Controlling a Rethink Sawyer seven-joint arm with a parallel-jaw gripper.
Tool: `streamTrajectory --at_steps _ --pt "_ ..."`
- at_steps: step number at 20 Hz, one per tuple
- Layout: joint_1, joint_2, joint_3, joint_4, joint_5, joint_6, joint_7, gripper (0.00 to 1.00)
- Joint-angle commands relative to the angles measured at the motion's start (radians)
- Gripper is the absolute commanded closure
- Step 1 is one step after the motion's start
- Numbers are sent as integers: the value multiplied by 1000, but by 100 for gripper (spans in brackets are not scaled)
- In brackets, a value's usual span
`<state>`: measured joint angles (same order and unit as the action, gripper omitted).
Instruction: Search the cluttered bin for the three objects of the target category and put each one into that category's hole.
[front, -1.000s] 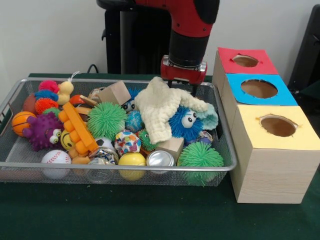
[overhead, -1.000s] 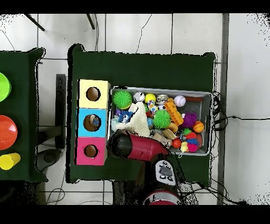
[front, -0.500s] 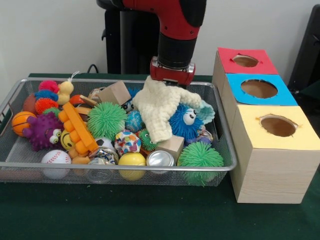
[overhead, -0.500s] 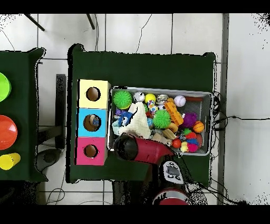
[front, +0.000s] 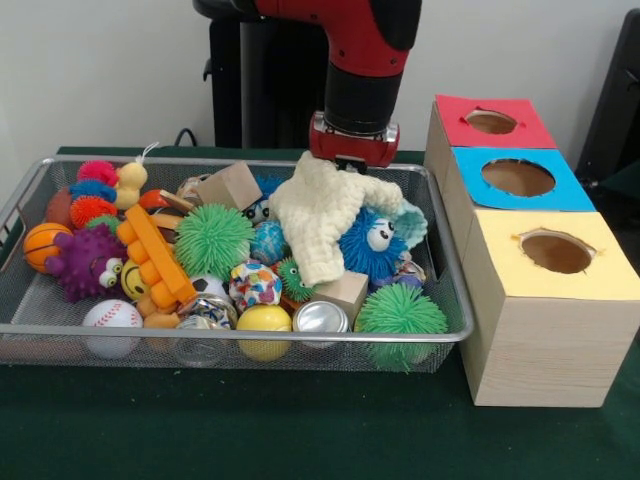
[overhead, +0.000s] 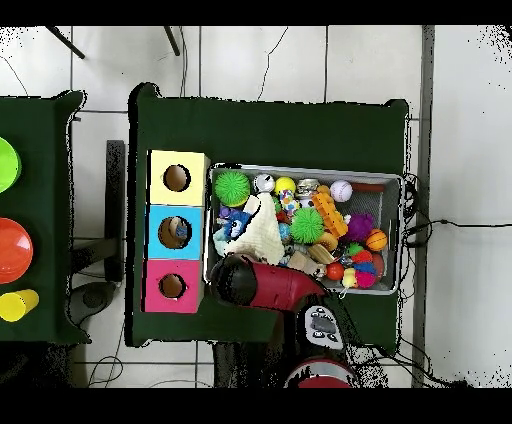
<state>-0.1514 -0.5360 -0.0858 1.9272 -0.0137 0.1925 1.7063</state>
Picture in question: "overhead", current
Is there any cream muslin cloth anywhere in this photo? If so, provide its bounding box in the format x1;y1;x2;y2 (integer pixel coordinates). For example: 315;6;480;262
226;191;286;267

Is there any green spiky ball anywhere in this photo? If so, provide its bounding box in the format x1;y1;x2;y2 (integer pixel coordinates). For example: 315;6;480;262
289;207;326;245
213;169;252;208

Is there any wooden box with three holes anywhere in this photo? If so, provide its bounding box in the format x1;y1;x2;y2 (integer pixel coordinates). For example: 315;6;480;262
142;148;211;315

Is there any clear mesh bin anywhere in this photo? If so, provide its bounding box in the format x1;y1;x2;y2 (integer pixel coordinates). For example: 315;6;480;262
203;163;405;296

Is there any blue fuzzy toy with eyes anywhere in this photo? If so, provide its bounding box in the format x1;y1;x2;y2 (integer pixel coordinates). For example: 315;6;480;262
217;206;254;241

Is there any yellow ball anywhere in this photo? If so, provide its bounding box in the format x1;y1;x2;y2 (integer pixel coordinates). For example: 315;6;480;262
274;176;297;196

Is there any orange plastic comb toy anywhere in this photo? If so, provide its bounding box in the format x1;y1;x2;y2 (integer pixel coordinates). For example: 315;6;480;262
311;190;350;239

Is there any dark green tablecloth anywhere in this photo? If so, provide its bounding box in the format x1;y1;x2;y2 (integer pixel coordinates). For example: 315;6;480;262
127;82;411;353
0;90;88;347

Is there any white baseball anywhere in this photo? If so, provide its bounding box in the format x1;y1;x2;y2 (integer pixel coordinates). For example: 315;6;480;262
330;179;354;203

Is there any purple spiky toy with eyes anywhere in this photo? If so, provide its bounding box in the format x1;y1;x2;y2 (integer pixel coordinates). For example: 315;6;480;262
346;212;375;243

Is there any small orange basketball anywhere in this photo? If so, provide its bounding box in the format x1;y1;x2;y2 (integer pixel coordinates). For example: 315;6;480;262
366;229;389;252

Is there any black tripod leg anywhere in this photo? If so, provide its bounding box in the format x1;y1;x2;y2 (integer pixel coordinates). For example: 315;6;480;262
163;26;182;57
43;26;86;60

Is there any grey floor strip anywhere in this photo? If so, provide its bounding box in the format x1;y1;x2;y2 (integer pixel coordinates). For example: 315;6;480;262
419;26;437;269

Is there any orange plate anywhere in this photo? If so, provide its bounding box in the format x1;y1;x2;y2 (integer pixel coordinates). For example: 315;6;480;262
0;217;35;285

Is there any green plate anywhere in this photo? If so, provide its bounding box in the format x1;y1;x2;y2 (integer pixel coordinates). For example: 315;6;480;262
0;135;23;195

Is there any yellow cup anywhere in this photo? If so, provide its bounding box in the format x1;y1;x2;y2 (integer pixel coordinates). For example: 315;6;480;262
0;288;41;323

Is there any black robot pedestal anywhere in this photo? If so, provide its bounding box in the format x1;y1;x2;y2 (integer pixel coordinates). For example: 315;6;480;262
211;342;285;389

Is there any black floor cable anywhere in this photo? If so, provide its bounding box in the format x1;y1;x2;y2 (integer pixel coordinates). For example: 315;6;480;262
403;215;512;237

